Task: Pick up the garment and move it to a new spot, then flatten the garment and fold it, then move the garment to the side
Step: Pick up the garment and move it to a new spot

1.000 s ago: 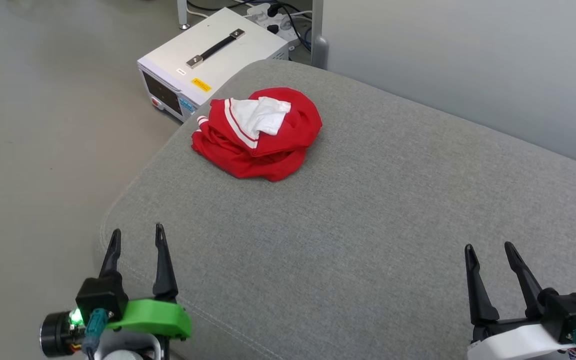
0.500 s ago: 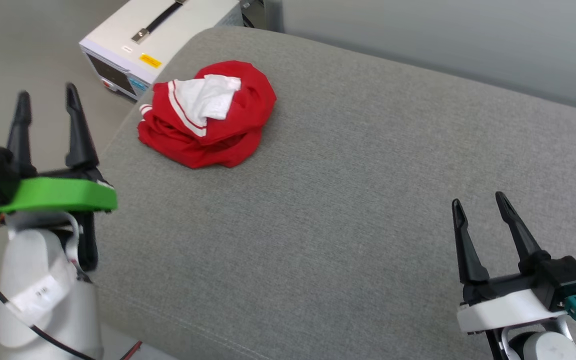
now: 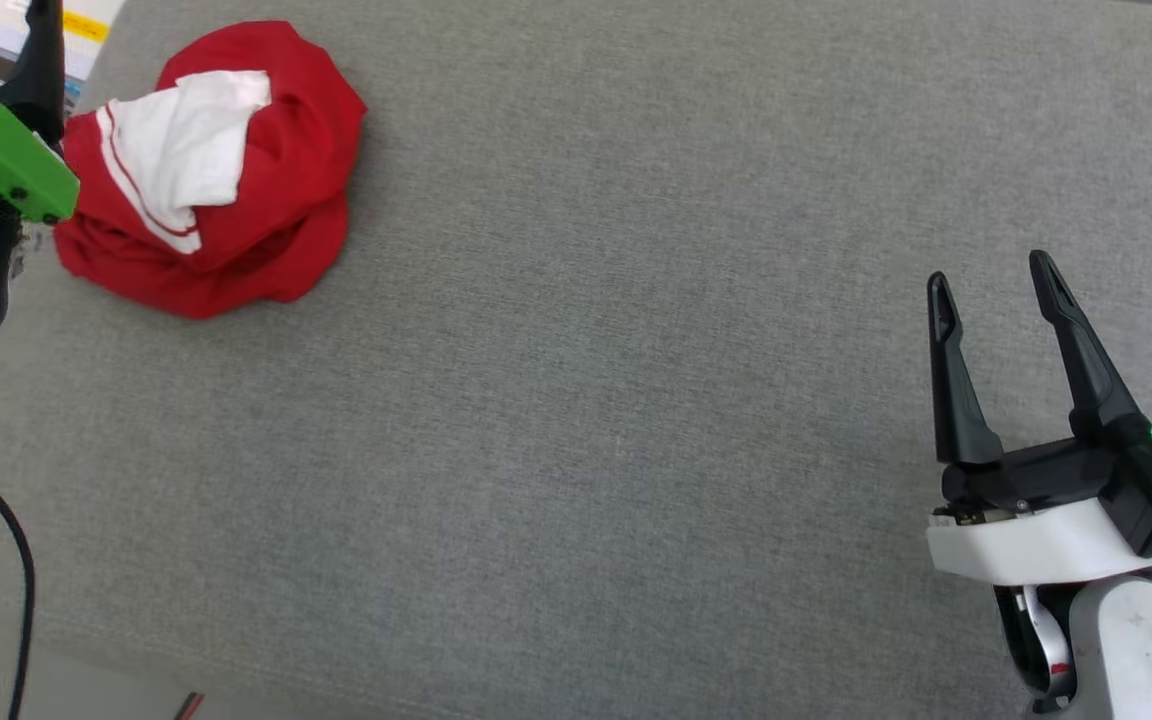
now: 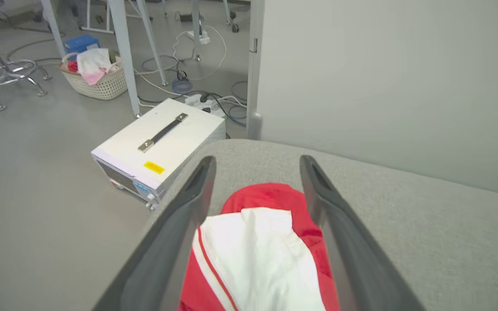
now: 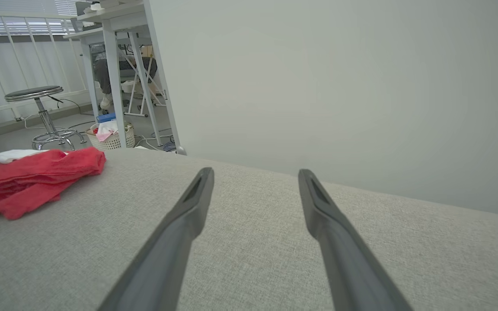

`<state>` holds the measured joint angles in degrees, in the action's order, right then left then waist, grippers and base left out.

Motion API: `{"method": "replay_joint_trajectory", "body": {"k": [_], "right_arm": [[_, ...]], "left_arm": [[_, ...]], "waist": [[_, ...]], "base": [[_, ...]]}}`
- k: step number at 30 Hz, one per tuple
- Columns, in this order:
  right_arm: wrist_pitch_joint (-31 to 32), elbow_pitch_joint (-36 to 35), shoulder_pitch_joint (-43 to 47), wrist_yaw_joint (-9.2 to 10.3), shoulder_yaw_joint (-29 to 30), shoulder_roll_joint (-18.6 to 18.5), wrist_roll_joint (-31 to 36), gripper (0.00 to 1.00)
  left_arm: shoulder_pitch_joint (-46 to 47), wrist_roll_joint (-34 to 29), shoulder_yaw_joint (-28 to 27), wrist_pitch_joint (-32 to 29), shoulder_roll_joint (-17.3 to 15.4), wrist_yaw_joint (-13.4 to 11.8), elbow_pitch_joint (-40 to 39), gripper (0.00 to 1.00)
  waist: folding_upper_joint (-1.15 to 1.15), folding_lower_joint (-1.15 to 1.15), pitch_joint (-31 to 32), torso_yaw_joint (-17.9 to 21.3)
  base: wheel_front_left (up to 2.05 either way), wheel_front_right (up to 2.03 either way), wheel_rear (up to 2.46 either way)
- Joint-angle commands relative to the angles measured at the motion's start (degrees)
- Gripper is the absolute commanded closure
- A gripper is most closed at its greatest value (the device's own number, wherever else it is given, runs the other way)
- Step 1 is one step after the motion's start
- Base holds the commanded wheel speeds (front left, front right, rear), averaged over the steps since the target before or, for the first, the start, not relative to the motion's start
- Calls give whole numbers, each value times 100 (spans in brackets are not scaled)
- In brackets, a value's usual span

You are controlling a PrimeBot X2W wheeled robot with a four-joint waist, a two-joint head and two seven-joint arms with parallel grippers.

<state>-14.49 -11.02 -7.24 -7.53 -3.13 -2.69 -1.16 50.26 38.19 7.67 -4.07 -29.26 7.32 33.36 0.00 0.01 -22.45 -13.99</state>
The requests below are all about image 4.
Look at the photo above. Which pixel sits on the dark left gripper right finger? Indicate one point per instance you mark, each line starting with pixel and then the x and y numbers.
pixel 357 263

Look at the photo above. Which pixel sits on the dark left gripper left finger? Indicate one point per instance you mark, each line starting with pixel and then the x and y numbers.
pixel 162 259

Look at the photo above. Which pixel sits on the red and white jersey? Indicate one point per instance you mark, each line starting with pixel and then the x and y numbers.
pixel 257 255

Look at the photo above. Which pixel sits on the white equipment case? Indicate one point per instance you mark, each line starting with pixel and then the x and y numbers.
pixel 167 138

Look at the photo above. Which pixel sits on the white power strip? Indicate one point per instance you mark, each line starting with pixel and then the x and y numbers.
pixel 197 100
pixel 199 37

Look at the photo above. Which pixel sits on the cream woven laundry basket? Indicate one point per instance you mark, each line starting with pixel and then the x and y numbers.
pixel 102 88

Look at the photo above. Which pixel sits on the white table leg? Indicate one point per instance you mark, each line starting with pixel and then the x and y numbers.
pixel 54 26
pixel 151 39
pixel 124 56
pixel 196 26

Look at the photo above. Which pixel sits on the pink and white cloth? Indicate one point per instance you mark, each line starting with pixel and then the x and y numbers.
pixel 92 65

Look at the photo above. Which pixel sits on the red cloth in basket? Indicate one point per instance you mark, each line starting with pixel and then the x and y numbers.
pixel 72 67

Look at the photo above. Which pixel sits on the blue plastic box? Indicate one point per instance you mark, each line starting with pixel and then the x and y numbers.
pixel 80 43

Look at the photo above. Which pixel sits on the chrome stool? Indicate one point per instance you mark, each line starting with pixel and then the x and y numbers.
pixel 2 69

